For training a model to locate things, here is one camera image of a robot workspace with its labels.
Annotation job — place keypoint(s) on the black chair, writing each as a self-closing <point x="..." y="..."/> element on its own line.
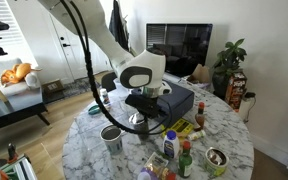
<point x="109" y="81"/>

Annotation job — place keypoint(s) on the green bottle red cap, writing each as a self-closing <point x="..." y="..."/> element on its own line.
<point x="185" y="161"/>

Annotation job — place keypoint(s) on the green potted plant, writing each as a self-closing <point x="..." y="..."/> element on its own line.
<point x="229" y="63"/>

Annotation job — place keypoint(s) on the navy blue cardboard box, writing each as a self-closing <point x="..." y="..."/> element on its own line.
<point x="180" y="100"/>

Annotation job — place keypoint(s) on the dark hanging coat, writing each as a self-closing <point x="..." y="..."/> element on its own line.
<point x="119" y="26"/>

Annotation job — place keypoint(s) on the black coffee table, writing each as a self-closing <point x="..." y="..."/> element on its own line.
<point x="14" y="110"/>

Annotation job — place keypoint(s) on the clear snack packet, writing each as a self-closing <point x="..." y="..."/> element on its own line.
<point x="156" y="160"/>

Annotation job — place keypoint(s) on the orange game box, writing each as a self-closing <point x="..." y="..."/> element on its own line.
<point x="236" y="90"/>

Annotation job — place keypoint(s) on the hot sauce bottle red cap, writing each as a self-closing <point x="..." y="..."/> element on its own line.
<point x="200" y="116"/>

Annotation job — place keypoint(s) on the orange plush toy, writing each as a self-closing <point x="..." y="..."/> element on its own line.
<point x="17" y="73"/>

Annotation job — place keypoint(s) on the small white bottle lying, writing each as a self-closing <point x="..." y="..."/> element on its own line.
<point x="196" y="135"/>

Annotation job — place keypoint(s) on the open tin can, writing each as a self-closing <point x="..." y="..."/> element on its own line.
<point x="216" y="163"/>

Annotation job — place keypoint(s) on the patterned floor rug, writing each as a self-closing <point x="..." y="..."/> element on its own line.
<point x="77" y="87"/>

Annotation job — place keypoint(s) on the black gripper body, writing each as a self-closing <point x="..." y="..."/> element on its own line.
<point x="144" y="105"/>

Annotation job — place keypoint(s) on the white door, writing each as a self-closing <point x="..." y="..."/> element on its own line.
<point x="69" y="50"/>

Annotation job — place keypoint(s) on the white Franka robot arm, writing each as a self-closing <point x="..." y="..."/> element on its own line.
<point x="97" y="30"/>

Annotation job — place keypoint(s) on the brown paper bag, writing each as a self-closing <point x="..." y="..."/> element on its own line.
<point x="200" y="75"/>

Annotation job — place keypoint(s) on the white bottle blue cap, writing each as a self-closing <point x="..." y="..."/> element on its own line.
<point x="171" y="145"/>

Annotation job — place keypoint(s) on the purple and red snack jar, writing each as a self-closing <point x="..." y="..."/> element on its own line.
<point x="154" y="175"/>

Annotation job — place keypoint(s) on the grey sofa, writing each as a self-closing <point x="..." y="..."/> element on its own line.
<point x="7" y="91"/>

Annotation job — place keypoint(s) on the transparent cup with dark content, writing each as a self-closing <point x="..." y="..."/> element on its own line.
<point x="140" y="130"/>

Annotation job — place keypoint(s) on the black flat screen television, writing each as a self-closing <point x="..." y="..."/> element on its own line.
<point x="184" y="46"/>

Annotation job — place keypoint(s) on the yellow packet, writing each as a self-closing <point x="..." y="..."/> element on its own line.
<point x="180" y="127"/>

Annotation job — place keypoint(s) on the small white pill bottle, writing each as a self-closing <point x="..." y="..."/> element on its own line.
<point x="104" y="97"/>

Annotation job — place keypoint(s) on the small cardboard box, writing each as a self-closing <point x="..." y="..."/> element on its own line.
<point x="52" y="86"/>

